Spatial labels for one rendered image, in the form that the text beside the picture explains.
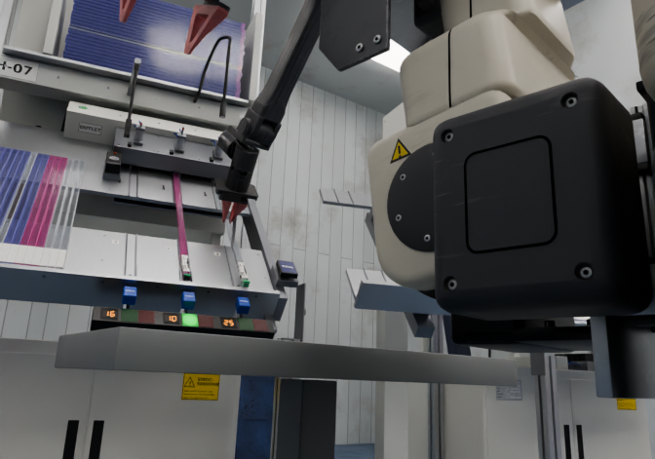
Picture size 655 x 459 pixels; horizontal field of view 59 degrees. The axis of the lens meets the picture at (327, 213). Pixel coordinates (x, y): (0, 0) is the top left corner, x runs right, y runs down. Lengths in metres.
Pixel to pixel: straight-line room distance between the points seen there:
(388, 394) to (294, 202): 4.10
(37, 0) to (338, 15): 1.54
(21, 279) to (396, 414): 0.83
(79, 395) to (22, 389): 0.12
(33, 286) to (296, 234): 4.27
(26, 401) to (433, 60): 1.17
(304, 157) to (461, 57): 5.03
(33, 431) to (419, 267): 1.11
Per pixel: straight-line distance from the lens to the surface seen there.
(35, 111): 1.95
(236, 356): 0.62
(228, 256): 1.34
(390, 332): 1.39
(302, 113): 5.73
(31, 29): 2.07
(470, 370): 0.86
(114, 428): 1.48
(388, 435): 1.39
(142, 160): 1.63
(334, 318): 5.46
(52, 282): 1.17
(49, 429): 1.48
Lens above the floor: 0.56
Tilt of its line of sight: 16 degrees up
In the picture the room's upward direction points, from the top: 2 degrees clockwise
